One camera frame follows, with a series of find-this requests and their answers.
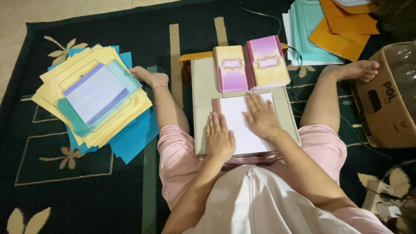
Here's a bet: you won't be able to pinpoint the person's left hand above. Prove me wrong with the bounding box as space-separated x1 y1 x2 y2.
204 112 237 163

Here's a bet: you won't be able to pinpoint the person's right hand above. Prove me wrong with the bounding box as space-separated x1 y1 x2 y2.
242 93 283 140

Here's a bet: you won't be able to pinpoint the stack of white-backed cards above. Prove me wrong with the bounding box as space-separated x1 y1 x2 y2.
212 93 281 157

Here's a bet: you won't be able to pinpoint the pink shorts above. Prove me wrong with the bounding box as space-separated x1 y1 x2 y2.
157 123 394 234

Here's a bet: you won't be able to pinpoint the stack of purple-topped yellow cards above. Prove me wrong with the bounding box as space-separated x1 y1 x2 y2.
243 35 291 91

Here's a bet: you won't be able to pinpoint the stack of yellow-topped purple cards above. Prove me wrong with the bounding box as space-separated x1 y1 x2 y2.
213 45 249 94

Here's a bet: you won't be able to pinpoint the grey folding table orange legs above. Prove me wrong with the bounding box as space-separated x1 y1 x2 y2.
178 43 302 159

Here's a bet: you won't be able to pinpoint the person's right leg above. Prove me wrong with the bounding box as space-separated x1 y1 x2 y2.
299 60 381 134

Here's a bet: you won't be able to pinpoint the person's leg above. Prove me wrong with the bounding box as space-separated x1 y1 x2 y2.
299 60 381 134
128 66 191 134

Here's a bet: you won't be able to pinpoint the person's left leg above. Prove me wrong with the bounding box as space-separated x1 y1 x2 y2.
128 66 191 134

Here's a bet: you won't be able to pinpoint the white shirt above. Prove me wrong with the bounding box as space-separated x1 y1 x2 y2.
181 164 363 234

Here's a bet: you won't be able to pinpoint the pile of blue paper sheets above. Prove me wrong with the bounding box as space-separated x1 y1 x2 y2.
47 44 160 165

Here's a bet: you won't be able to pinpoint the stack of teal white sheets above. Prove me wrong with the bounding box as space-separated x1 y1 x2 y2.
282 0 345 67

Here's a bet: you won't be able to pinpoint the orange paper envelope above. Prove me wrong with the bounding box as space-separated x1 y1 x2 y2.
308 16 371 62
331 0 378 15
319 0 380 36

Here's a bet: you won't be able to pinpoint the brown cardboard box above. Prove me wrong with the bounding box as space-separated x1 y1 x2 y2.
349 41 416 149

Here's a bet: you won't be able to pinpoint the dark green patterned rug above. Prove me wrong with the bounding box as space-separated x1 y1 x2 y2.
0 0 416 234

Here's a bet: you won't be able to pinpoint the stack of lavender envelopes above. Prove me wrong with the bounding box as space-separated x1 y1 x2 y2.
63 62 130 127

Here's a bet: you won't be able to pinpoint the teal translucent plastic folder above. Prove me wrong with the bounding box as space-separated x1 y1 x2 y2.
57 59 143 138

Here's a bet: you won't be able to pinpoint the clear plastic bag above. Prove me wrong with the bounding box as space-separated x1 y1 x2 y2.
385 42 416 121

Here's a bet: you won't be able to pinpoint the pile of yellow paper sheets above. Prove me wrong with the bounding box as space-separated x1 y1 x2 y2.
31 45 153 149

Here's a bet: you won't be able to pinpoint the dark bulky object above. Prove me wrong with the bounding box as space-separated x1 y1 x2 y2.
370 0 416 43

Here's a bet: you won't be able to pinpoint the thin gold bracelet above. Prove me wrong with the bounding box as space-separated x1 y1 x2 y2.
268 129 283 142

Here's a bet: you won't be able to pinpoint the long black cable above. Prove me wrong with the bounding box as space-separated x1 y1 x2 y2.
239 0 396 160

